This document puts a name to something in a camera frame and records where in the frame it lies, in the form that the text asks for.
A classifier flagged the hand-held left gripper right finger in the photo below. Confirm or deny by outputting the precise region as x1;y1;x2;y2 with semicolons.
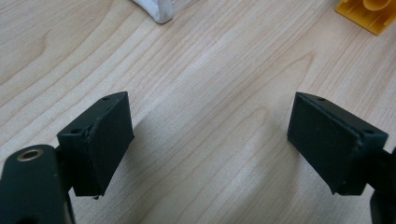
287;91;389;196

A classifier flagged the yellow toy block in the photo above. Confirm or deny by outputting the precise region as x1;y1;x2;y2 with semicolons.
334;0;396;36

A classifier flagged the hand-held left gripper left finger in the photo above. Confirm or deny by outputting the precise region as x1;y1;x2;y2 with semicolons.
56;91;135;198

